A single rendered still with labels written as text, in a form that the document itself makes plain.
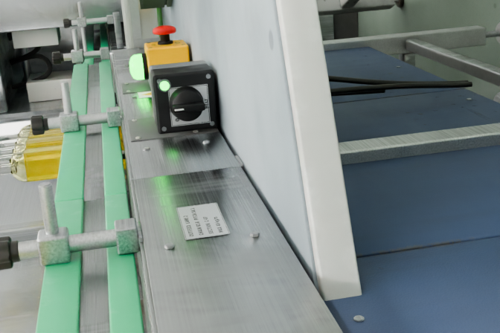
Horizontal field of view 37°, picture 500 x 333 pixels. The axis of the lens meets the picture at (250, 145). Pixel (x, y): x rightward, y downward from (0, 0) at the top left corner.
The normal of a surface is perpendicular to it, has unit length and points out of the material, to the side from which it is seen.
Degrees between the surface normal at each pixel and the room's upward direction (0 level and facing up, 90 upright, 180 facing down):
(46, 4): 90
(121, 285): 90
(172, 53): 90
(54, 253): 90
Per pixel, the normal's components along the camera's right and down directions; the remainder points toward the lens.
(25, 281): -0.06, -0.95
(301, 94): 0.15, -0.14
